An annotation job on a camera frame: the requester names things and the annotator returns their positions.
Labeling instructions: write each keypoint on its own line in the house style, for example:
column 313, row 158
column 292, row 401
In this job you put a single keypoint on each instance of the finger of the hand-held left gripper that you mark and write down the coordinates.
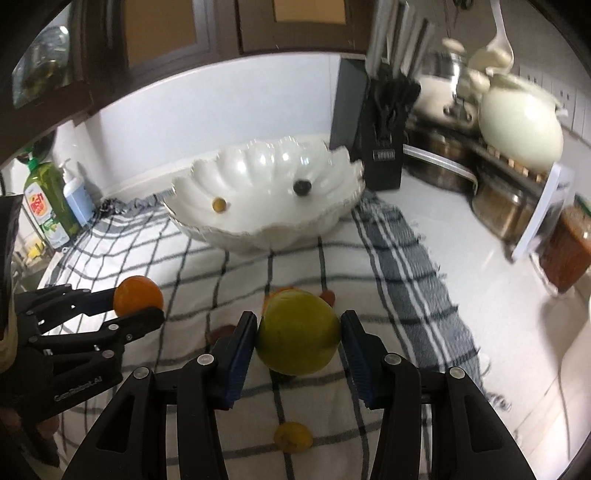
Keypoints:
column 99, row 301
column 134, row 325

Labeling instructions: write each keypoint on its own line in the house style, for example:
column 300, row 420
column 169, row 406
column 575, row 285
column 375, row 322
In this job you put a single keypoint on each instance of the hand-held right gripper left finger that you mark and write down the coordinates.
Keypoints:
column 240, row 369

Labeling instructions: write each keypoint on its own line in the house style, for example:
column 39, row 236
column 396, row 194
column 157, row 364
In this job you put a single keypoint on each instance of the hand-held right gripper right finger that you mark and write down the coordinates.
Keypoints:
column 358, row 369

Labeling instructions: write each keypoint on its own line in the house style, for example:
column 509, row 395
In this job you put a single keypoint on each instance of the large green citrus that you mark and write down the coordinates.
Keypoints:
column 298, row 332

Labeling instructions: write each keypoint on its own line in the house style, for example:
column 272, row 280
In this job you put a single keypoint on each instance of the small oval kumquat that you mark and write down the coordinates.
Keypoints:
column 292, row 437

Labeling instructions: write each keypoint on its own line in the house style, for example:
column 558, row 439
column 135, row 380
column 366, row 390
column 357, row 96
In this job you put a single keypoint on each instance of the white scalloped bowl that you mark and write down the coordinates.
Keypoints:
column 258, row 175

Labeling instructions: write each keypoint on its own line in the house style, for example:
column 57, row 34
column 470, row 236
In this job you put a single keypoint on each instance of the brown-red jujube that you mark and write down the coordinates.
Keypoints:
column 225, row 331

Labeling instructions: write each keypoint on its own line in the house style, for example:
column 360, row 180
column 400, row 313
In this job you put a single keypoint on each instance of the red cherry tomato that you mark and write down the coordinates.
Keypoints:
column 328, row 297

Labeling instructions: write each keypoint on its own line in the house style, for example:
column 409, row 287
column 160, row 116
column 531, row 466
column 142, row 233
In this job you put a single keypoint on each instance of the plaid checked cloth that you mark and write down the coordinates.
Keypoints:
column 207, row 277

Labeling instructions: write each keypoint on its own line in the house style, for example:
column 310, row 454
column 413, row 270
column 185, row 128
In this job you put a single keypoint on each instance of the blue pump soap bottle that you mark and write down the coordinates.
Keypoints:
column 78, row 198

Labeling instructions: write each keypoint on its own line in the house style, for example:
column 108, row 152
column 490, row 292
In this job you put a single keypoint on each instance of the green dish soap bottle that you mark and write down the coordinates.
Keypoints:
column 46, row 203

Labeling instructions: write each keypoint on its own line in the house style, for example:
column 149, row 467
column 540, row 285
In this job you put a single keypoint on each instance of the small yellow-green olive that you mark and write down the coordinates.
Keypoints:
column 218, row 205

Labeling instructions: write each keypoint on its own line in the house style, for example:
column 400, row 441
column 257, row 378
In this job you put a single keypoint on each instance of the dark purple grape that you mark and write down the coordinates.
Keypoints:
column 302, row 187

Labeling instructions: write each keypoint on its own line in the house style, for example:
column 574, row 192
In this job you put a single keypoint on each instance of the small steel pot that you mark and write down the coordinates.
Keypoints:
column 503, row 207

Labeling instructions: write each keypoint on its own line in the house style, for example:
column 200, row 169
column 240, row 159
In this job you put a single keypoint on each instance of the wide steel pot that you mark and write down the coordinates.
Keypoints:
column 438, row 161

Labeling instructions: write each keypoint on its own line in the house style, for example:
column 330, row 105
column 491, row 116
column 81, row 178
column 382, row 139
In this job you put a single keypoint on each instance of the clear container of red sauce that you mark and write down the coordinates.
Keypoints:
column 565, row 254

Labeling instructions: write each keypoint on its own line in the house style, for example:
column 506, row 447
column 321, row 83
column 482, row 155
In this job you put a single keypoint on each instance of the wooden trivet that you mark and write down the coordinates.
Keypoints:
column 519, row 169

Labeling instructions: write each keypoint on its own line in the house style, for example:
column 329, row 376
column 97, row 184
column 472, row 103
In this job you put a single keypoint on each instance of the dark wooden cabinet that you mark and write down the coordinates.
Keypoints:
column 221, row 41

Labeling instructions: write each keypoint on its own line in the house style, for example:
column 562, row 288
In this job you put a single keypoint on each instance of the cream ceramic pot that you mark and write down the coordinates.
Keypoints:
column 517, row 124

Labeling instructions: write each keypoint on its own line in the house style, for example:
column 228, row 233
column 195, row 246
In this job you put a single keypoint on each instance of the steel pot with cream knobs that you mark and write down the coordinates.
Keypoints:
column 438, row 87

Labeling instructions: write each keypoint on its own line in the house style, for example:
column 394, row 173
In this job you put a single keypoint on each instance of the white ladle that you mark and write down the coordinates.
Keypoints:
column 494, row 55

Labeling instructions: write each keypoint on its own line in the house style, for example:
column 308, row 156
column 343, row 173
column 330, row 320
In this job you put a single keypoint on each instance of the white wall sockets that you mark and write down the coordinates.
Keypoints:
column 568, row 97

